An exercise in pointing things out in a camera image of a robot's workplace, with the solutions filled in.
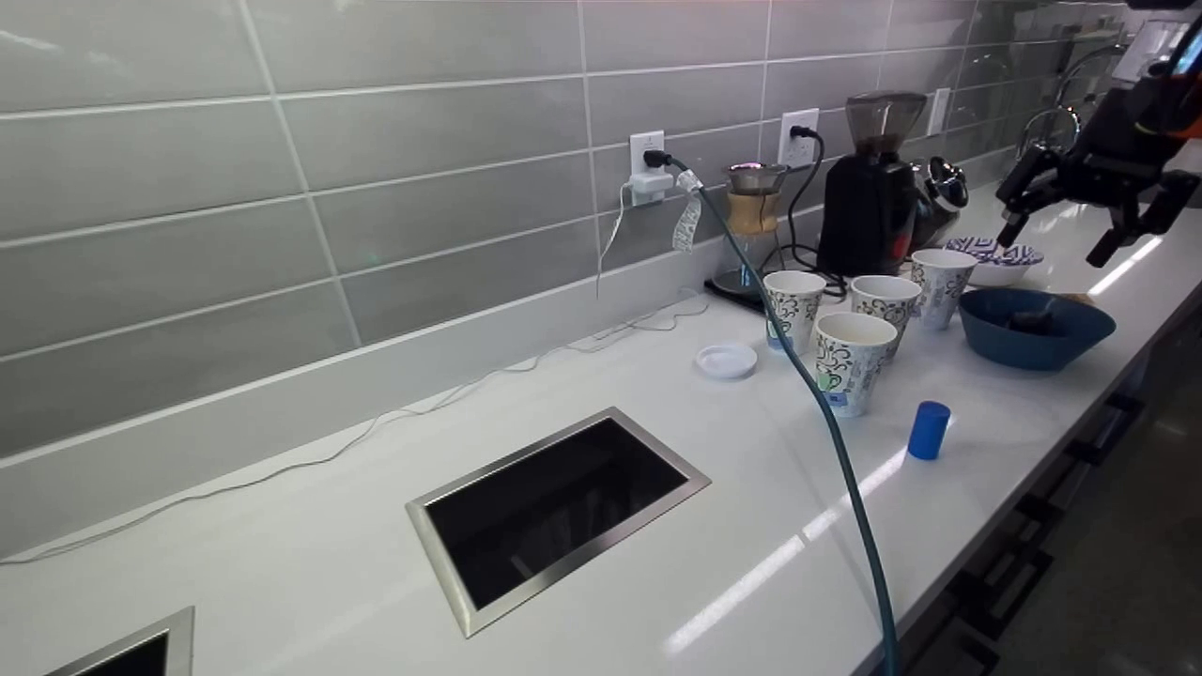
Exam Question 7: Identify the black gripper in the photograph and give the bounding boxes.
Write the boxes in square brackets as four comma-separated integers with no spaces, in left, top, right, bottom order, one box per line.
[990,82,1202,272]

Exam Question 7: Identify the black avocado-shaped object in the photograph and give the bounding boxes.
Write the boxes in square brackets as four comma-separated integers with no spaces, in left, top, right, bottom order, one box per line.
[1005,299,1061,340]

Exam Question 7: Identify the blue white patterned bowl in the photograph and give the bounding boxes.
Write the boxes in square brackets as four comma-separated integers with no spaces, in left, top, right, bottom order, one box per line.
[937,232,1049,294]

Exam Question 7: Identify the dark blue bowl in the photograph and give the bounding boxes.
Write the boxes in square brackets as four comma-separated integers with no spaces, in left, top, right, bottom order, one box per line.
[954,286,1119,375]

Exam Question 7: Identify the shiny dark kettle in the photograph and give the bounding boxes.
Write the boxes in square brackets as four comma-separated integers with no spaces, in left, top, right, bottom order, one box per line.
[916,156,974,251]

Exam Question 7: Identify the patterned white paper cup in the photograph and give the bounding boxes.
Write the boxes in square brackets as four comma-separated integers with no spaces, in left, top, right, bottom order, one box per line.
[808,309,900,421]
[904,246,980,335]
[760,267,830,357]
[846,272,926,340]

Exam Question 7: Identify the black coffee grinder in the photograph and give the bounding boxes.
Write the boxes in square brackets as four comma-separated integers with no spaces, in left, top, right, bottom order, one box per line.
[813,92,937,281]

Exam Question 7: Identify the small blue cylinder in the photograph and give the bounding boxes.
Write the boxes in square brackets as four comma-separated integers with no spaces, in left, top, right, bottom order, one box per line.
[904,397,954,465]

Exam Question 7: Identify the dark lower cabinet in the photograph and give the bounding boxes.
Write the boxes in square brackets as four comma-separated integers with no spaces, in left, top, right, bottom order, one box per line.
[857,277,1202,676]

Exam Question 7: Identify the black scale under carafe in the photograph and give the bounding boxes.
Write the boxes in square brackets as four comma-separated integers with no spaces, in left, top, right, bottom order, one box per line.
[701,265,780,315]

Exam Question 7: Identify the white round lid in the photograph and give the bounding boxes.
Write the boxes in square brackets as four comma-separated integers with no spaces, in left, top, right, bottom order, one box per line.
[693,340,761,385]

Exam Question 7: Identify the white plug adapter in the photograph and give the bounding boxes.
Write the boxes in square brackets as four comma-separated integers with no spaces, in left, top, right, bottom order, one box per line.
[622,171,706,212]

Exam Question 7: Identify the black grinder power cable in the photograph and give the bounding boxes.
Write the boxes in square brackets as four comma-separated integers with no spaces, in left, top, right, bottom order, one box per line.
[776,125,830,272]

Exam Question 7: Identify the long teal cable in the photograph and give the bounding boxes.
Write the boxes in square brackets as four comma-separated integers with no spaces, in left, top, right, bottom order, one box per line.
[641,147,904,676]

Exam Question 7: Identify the thin white cable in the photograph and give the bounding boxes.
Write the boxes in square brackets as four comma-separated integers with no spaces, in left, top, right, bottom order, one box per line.
[0,185,706,573]

